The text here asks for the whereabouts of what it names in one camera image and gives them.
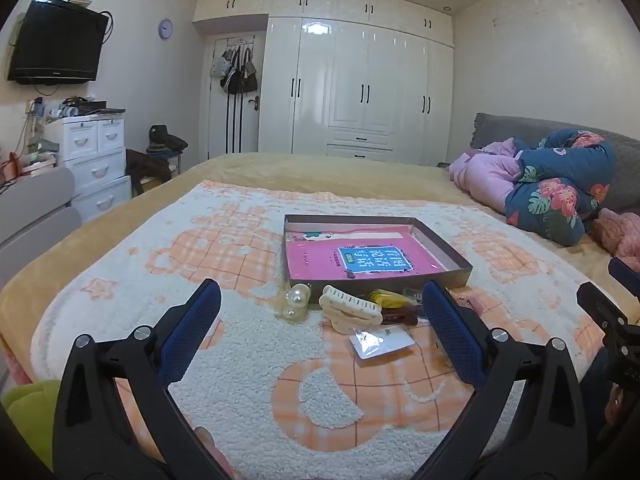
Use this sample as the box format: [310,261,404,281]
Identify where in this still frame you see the pink quilt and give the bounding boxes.
[448,137,531,216]

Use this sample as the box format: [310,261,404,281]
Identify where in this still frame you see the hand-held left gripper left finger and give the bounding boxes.
[52,278,236,480]

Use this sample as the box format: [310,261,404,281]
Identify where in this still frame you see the pink fluffy cloth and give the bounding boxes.
[592,207,640,273]

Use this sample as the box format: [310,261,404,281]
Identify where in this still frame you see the white wardrobe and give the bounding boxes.
[192,0,455,161]

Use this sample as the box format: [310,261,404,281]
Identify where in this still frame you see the tan bedspread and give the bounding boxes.
[0,152,640,386]

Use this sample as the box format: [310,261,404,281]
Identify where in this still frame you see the pink book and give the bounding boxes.
[286,227,443,281]

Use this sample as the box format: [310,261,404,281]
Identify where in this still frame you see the black device on cabinet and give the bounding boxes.
[62,101,126,116]

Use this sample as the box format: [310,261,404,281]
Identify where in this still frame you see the dark red hair clip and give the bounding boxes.
[380,305,418,326]

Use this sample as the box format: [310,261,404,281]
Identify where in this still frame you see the brown jacket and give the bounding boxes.
[125,149,173,195]

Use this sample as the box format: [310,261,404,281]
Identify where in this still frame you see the black wall television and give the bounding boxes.
[7,0,110,86]

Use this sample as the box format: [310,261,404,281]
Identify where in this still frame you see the white drawer cabinet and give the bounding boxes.
[45,115,133,223]

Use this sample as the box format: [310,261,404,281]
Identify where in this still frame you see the person's left forearm green sleeve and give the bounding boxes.
[0,380,63,472]

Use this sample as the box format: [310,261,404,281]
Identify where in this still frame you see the stack of books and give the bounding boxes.
[20,152,58,177]

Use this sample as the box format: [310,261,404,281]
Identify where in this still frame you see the white orange printed blanket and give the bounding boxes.
[30,180,616,480]

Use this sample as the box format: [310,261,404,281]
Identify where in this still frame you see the black bag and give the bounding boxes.
[148,125,188,152]

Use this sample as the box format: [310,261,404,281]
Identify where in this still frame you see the cream claw hair clip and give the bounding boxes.
[319,285,383,335]

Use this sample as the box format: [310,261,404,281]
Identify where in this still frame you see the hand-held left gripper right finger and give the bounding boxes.
[422,280,596,480]

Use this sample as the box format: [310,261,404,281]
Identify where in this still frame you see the person's left hand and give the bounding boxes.
[192,426,236,480]

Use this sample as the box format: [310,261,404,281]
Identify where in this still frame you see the yellow hair accessory packet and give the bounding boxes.
[370,289,408,309]

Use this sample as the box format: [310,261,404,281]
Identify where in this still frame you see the blue floral quilt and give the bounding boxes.
[505,129,618,248]

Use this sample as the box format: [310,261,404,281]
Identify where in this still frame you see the hanging bags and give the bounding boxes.
[212,45,259,95]

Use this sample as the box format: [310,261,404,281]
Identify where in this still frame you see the grey headboard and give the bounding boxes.
[470,112,640,221]

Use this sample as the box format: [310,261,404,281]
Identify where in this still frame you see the pearl hair clip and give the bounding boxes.
[274,283,312,322]

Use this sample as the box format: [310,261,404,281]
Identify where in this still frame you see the clear packet with stud earrings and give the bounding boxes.
[348,326,416,360]

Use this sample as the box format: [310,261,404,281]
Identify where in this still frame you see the brown cardboard box tray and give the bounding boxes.
[283,214,473,306]

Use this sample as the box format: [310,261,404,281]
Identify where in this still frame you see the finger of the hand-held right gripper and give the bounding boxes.
[607,257,640,307]
[576,282,632,333]

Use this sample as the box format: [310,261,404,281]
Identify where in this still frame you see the white door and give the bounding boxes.
[207,35,263,156]

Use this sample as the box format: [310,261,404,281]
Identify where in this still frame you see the grey sofa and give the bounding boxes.
[0,167,83,261]

